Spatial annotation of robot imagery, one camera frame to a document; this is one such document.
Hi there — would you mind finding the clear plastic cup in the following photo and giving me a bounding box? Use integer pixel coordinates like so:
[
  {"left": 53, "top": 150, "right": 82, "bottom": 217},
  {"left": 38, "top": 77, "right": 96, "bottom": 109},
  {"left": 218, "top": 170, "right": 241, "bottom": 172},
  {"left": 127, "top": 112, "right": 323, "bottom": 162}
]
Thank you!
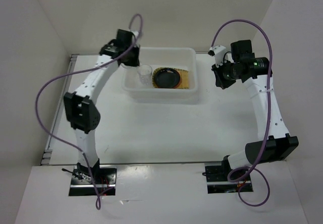
[{"left": 137, "top": 65, "right": 152, "bottom": 85}]

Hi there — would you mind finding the woven bamboo tray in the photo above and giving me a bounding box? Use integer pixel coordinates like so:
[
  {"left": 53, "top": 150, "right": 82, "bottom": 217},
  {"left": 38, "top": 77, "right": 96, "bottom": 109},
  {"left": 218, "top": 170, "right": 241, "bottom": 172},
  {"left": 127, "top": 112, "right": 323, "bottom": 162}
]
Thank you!
[{"left": 152, "top": 68, "right": 189, "bottom": 89}]

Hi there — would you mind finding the black round dish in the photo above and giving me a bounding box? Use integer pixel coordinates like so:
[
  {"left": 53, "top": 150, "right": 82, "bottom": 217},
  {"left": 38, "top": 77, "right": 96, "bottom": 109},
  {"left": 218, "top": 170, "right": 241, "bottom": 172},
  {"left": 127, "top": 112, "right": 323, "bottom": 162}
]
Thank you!
[{"left": 152, "top": 68, "right": 181, "bottom": 89}]

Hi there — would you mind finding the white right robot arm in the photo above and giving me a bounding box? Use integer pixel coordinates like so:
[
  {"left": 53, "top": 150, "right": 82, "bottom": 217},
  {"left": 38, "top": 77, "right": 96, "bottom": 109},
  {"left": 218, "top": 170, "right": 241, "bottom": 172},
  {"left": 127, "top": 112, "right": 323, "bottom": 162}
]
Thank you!
[{"left": 208, "top": 40, "right": 299, "bottom": 182}]

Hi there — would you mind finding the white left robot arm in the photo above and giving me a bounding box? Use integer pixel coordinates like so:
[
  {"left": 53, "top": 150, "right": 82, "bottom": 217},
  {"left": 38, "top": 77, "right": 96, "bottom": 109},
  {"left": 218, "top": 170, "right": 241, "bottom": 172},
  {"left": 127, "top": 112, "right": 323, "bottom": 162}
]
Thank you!
[{"left": 63, "top": 29, "right": 141, "bottom": 184}]

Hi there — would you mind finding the clear plastic bin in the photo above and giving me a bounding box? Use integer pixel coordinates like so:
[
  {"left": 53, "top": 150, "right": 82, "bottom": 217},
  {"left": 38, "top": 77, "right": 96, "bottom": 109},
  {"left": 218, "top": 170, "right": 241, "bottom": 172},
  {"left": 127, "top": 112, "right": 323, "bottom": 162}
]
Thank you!
[{"left": 122, "top": 47, "right": 198, "bottom": 104}]

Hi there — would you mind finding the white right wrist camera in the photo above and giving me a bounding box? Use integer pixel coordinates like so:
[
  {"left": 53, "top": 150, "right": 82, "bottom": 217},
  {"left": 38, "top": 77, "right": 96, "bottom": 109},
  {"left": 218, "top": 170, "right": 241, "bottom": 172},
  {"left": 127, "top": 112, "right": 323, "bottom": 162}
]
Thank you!
[{"left": 208, "top": 45, "right": 227, "bottom": 67}]

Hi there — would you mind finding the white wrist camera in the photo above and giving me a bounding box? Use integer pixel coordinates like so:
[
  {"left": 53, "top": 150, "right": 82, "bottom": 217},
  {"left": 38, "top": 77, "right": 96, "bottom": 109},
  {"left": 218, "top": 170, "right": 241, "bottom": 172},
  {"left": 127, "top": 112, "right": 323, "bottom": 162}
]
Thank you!
[
  {"left": 208, "top": 45, "right": 227, "bottom": 67},
  {"left": 132, "top": 31, "right": 141, "bottom": 39}
]

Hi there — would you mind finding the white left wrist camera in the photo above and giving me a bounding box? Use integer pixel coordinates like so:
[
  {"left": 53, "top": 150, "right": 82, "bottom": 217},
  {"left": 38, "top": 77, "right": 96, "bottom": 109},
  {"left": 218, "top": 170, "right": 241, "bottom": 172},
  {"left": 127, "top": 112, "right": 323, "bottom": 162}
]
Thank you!
[{"left": 132, "top": 31, "right": 141, "bottom": 39}]

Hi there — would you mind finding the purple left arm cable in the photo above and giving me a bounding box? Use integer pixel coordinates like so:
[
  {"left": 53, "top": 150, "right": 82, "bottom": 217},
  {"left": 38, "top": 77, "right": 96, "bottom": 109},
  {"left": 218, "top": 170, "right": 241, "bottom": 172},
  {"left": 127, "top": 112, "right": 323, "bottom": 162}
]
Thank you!
[{"left": 34, "top": 14, "right": 144, "bottom": 210}]

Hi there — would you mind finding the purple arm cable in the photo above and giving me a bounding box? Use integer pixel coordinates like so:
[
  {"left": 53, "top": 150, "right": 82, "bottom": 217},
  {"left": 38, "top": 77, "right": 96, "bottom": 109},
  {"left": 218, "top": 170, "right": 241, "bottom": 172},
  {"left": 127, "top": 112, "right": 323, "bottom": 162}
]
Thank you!
[
  {"left": 34, "top": 14, "right": 144, "bottom": 210},
  {"left": 210, "top": 19, "right": 275, "bottom": 207}
]

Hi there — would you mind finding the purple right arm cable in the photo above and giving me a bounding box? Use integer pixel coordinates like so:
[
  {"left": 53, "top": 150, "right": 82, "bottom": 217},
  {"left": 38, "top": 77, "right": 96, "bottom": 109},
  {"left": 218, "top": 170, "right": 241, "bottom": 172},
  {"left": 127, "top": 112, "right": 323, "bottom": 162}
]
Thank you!
[{"left": 210, "top": 19, "right": 275, "bottom": 207}]

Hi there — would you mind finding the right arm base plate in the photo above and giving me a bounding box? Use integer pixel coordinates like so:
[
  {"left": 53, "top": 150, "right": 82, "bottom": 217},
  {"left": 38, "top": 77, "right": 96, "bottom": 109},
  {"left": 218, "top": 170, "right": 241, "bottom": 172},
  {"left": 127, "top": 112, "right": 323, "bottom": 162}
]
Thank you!
[{"left": 202, "top": 161, "right": 253, "bottom": 194}]

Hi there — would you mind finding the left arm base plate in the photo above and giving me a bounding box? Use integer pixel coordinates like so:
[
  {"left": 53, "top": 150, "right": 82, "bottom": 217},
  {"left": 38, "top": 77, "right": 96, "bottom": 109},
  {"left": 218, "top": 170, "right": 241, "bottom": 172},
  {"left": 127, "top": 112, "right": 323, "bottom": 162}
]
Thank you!
[{"left": 69, "top": 164, "right": 117, "bottom": 196}]

